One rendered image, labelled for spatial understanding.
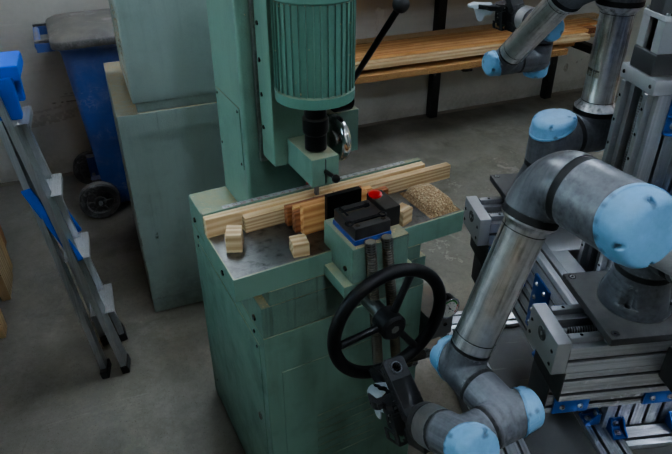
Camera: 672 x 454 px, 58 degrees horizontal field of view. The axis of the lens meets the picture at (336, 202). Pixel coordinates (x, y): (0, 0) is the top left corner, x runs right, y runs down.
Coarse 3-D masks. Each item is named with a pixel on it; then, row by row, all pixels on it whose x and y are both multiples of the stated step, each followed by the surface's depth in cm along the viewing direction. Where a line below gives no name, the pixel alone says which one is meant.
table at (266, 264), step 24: (456, 216) 149; (216, 240) 138; (264, 240) 138; (288, 240) 138; (312, 240) 138; (216, 264) 137; (240, 264) 130; (264, 264) 130; (288, 264) 131; (312, 264) 134; (240, 288) 127; (264, 288) 131; (336, 288) 132
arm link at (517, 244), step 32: (544, 160) 94; (512, 192) 98; (544, 192) 92; (512, 224) 99; (544, 224) 96; (512, 256) 99; (480, 288) 104; (512, 288) 101; (480, 320) 104; (448, 352) 110; (480, 352) 106; (448, 384) 111
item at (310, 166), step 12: (288, 144) 146; (300, 144) 143; (288, 156) 148; (300, 156) 141; (312, 156) 137; (324, 156) 137; (336, 156) 138; (300, 168) 143; (312, 168) 136; (324, 168) 138; (336, 168) 140; (312, 180) 138; (324, 180) 140
